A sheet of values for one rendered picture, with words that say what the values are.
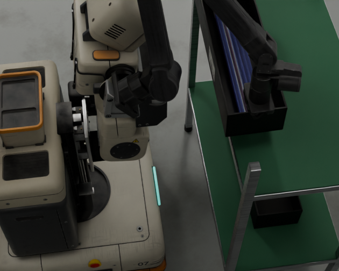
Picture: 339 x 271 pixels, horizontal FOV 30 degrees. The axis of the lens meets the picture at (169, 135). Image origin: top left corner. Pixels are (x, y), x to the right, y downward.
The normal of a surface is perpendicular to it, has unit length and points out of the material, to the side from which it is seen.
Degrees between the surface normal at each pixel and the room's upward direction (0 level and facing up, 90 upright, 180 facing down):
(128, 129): 90
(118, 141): 90
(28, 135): 92
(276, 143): 0
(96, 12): 48
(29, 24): 0
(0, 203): 90
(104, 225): 0
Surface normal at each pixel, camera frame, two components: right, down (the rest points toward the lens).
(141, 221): 0.01, -0.55
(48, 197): 0.14, 0.83
